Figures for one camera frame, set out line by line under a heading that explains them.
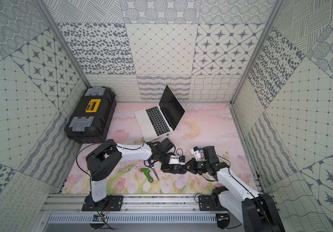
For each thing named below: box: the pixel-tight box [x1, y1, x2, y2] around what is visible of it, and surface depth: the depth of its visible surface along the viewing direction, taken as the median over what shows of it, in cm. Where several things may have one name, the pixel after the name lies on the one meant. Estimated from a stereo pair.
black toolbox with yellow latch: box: [64, 86, 117, 145], surface depth 94 cm
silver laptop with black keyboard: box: [134, 84, 186, 143], surface depth 109 cm
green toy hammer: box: [139, 167, 154, 184], surface depth 85 cm
